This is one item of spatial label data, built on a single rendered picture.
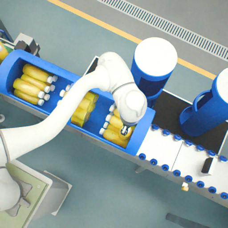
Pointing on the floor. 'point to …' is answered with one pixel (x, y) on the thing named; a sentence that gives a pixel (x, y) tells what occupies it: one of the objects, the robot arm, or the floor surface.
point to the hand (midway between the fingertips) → (126, 127)
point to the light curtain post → (185, 223)
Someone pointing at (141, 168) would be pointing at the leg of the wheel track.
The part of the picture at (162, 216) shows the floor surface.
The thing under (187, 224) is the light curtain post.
